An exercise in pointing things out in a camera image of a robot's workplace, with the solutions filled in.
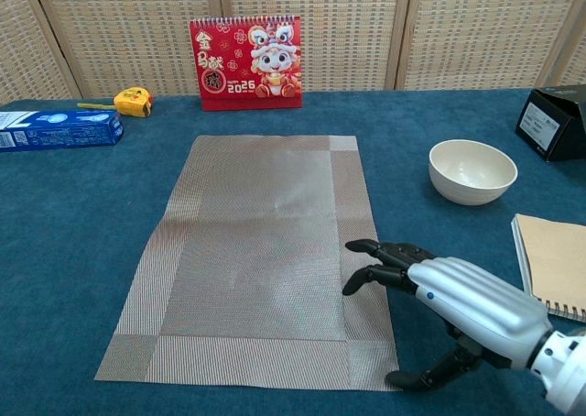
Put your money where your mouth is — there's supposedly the yellow tape measure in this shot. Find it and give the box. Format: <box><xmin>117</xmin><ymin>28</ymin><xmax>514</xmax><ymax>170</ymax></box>
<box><xmin>76</xmin><ymin>87</ymin><xmax>155</xmax><ymax>118</ymax></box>

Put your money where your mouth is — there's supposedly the beige woven placemat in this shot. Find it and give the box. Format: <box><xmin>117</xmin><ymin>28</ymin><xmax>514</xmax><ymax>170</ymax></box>
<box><xmin>93</xmin><ymin>135</ymin><xmax>402</xmax><ymax>393</ymax></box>

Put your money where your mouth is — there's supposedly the cream white bowl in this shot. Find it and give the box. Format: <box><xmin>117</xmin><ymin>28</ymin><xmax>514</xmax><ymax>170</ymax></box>
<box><xmin>429</xmin><ymin>139</ymin><xmax>518</xmax><ymax>206</ymax></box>

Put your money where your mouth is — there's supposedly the kraft cover spiral notebook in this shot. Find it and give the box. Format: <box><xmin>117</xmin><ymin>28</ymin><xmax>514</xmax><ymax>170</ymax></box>
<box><xmin>510</xmin><ymin>213</ymin><xmax>586</xmax><ymax>323</ymax></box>

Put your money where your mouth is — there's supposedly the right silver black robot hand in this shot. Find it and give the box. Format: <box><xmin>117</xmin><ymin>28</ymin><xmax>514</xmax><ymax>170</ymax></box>
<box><xmin>342</xmin><ymin>239</ymin><xmax>555</xmax><ymax>392</ymax></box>

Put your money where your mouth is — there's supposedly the blue felt table cover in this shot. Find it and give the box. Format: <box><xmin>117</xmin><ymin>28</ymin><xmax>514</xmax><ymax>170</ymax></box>
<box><xmin>0</xmin><ymin>88</ymin><xmax>586</xmax><ymax>416</ymax></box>

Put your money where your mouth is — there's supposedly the blue toothpaste box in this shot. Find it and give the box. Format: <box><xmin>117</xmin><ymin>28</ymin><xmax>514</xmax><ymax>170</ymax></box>
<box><xmin>0</xmin><ymin>109</ymin><xmax>125</xmax><ymax>153</ymax></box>

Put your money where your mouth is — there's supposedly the red desk calendar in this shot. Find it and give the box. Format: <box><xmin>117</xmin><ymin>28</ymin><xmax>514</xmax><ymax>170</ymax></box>
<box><xmin>189</xmin><ymin>15</ymin><xmax>304</xmax><ymax>113</ymax></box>

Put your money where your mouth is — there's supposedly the black cardboard box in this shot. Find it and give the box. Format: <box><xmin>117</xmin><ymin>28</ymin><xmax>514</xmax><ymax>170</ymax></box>
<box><xmin>515</xmin><ymin>84</ymin><xmax>586</xmax><ymax>162</ymax></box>

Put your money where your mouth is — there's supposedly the woven bamboo folding screen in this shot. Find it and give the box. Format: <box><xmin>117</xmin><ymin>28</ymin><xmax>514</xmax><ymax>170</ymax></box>
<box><xmin>0</xmin><ymin>0</ymin><xmax>586</xmax><ymax>105</ymax></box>

